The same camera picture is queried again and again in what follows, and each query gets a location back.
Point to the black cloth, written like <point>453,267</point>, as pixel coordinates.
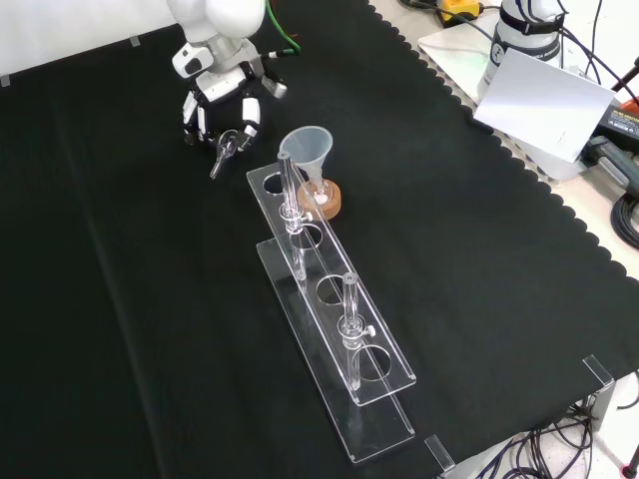
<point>150,299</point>

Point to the yellow stop button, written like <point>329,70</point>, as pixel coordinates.
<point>456,10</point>

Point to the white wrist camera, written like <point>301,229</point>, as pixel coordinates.
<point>190,60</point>

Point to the clear funnel stand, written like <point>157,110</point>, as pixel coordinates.
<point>344,319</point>

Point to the dark grey tool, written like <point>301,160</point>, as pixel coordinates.
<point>609,159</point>

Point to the white card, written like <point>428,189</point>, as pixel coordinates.
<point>544,105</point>

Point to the round-bottom flask with white powder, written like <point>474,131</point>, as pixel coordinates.
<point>319,192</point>

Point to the clear acrylic clamp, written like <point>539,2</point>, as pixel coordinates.
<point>440,451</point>
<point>599,379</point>

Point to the pale board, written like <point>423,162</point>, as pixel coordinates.
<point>449,55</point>

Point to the black and orange power box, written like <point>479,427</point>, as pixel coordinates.
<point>621,120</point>

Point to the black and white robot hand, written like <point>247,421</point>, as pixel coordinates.
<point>219,85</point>

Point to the clear plastic funnel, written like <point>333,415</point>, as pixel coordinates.
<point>304,144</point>

